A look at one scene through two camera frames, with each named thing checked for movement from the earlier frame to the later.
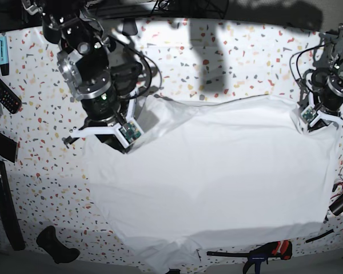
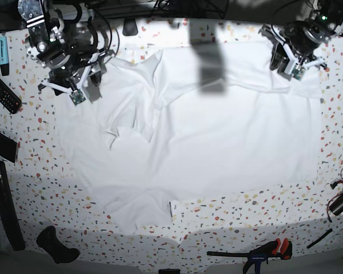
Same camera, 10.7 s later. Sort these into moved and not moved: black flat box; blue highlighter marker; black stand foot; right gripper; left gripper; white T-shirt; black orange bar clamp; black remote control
Moved: white T-shirt; left gripper; right gripper
Not moved: black flat box; blue highlighter marker; black stand foot; black orange bar clamp; black remote control
